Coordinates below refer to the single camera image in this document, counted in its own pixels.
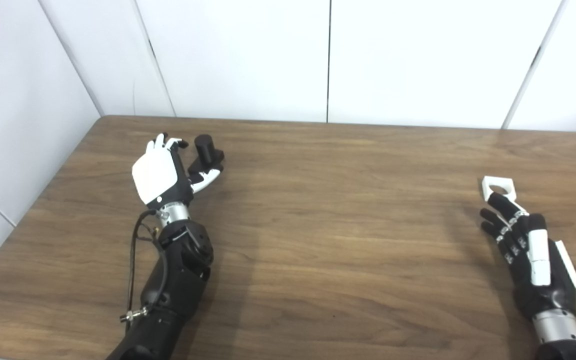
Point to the white square piece with hole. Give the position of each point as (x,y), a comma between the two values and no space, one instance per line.
(488,182)

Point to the black peg with square base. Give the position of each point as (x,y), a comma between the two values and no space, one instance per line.
(207,150)

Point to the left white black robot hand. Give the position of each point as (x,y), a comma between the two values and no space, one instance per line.
(155,172)

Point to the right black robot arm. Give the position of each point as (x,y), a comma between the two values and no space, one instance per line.
(560,335)

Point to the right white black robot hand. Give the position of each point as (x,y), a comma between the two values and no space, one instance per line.
(543,295)

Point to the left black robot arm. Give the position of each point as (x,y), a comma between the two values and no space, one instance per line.
(178,280)

